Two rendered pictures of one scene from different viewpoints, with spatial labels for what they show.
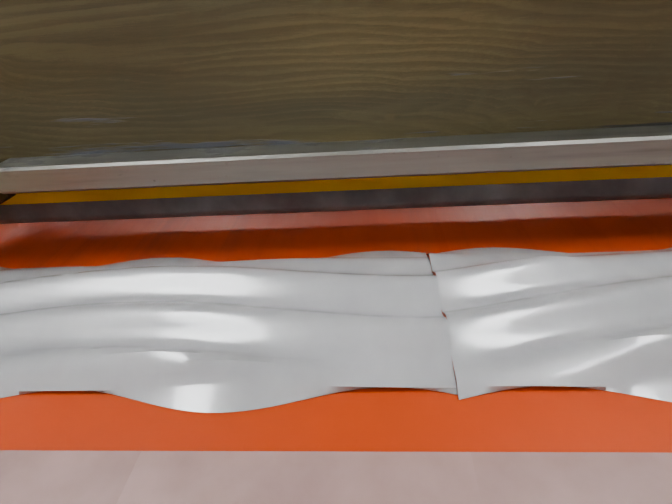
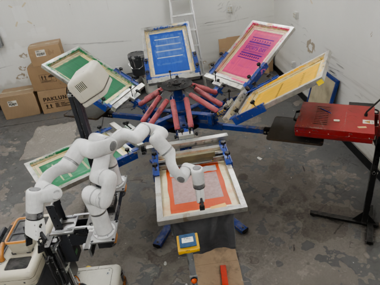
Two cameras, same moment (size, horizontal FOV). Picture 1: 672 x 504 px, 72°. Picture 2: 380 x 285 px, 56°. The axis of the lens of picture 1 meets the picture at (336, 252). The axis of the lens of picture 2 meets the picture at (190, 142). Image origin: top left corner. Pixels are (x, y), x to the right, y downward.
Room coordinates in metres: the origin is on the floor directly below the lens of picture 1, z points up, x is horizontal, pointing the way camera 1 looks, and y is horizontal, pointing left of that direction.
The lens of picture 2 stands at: (-2.09, 0.28, 2.57)
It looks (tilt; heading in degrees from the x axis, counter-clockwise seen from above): 31 degrees down; 352
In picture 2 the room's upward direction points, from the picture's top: 8 degrees counter-clockwise
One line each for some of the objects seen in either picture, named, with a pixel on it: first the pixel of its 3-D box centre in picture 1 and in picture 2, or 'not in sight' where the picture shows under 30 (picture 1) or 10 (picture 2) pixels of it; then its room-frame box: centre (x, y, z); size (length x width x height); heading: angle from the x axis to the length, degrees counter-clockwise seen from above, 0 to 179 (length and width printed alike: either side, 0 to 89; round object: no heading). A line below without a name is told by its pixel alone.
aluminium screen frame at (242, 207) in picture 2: not in sight; (194, 179); (-0.02, -0.02, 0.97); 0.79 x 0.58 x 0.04; 175
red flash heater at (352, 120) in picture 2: not in sight; (337, 121); (0.21, -1.27, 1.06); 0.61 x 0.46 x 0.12; 55
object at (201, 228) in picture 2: not in sight; (203, 231); (-0.31, 0.01, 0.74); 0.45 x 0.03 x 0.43; 85
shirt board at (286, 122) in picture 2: not in sight; (247, 128); (0.64, -0.66, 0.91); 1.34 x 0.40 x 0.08; 55
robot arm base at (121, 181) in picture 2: not in sight; (111, 174); (-0.08, 0.54, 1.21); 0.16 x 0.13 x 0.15; 80
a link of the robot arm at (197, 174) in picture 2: not in sight; (191, 172); (-0.36, 0.04, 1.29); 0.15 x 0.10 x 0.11; 59
